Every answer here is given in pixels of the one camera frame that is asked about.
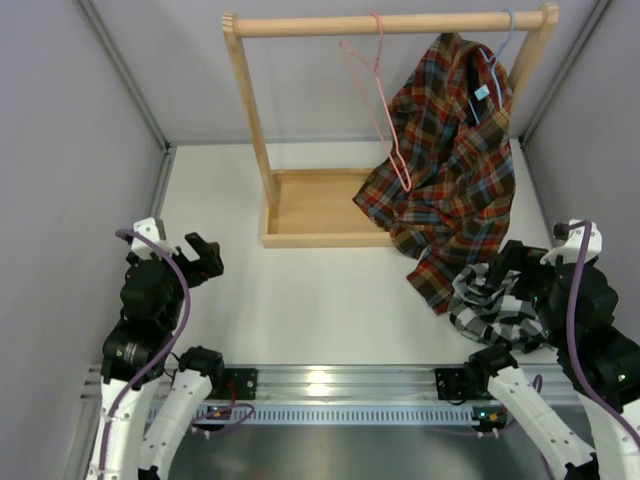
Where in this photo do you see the black white checked shirt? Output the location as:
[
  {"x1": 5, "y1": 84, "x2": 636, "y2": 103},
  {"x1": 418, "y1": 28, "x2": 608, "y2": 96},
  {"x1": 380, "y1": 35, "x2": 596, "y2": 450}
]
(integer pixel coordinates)
[{"x1": 448, "y1": 263, "x2": 546, "y2": 353}]

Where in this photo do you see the pink wire hanger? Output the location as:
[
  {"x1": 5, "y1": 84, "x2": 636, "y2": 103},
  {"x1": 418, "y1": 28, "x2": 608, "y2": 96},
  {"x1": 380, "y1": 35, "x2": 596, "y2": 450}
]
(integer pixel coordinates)
[{"x1": 339, "y1": 12, "x2": 413, "y2": 193}]

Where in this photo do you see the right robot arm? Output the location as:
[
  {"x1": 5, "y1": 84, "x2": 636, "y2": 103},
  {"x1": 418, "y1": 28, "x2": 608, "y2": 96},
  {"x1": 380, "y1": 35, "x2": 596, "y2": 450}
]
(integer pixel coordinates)
[{"x1": 449, "y1": 238, "x2": 639, "y2": 479}]

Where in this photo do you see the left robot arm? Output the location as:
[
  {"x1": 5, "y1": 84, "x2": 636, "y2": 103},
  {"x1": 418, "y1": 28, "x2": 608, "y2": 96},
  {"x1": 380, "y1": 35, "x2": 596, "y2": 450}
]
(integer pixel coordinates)
[{"x1": 86, "y1": 230, "x2": 226, "y2": 479}]

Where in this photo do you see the red brown plaid shirt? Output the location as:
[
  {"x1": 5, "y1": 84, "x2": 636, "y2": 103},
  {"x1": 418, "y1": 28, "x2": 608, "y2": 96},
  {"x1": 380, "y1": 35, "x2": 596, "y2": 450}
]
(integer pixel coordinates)
[{"x1": 353, "y1": 33, "x2": 516, "y2": 314}]

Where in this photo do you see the wooden clothes rack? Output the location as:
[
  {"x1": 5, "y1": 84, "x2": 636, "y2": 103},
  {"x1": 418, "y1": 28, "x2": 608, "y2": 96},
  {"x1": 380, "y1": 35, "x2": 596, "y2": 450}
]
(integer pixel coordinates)
[{"x1": 222, "y1": 3, "x2": 559, "y2": 248}]

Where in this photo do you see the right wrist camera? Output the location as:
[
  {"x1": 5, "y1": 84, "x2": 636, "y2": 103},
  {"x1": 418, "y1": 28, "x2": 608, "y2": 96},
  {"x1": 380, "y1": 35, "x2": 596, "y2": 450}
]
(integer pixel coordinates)
[{"x1": 540, "y1": 219, "x2": 603, "y2": 265}]

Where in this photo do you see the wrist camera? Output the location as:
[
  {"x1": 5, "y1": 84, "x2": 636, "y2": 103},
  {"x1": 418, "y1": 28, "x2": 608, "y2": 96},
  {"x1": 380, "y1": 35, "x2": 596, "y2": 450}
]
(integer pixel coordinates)
[
  {"x1": 131, "y1": 217, "x2": 178, "y2": 259},
  {"x1": 540, "y1": 219, "x2": 603, "y2": 265}
]

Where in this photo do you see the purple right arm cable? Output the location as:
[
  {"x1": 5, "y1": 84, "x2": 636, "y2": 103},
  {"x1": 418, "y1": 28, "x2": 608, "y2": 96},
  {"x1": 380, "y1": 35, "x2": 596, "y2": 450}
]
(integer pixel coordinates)
[{"x1": 564, "y1": 219, "x2": 640, "y2": 436}]

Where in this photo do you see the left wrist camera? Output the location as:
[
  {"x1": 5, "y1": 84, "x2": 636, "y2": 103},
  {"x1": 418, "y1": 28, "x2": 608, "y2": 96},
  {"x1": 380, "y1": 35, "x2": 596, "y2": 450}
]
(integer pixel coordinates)
[{"x1": 131, "y1": 217, "x2": 178, "y2": 259}]

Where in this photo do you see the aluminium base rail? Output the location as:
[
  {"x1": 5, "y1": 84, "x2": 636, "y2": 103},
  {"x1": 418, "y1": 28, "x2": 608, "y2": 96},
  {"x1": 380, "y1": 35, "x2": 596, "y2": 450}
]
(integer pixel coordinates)
[{"x1": 82, "y1": 363, "x2": 591, "y2": 401}]

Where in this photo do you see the perforated cable duct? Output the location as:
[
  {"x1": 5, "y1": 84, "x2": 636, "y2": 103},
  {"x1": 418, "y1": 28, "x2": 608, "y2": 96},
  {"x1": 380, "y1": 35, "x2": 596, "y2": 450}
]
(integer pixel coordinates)
[{"x1": 144, "y1": 403, "x2": 506, "y2": 426}]

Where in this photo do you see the blue wire hanger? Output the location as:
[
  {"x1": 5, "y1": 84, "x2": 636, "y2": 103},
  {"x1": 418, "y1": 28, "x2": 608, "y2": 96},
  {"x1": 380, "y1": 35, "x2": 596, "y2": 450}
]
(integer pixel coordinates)
[{"x1": 468, "y1": 8, "x2": 515, "y2": 125}]

